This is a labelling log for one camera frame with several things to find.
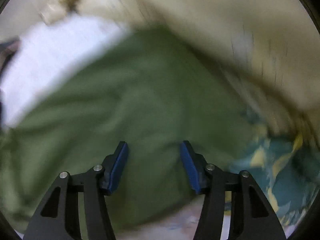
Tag teal yellow patterned cloth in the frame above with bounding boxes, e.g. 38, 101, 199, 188
229, 107, 320, 228

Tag cream quilt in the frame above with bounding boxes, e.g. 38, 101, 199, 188
1, 0, 319, 140

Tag green pants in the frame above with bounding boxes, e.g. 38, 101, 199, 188
1, 28, 253, 232

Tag white floral bed sheet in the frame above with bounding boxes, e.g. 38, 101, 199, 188
1, 14, 131, 127

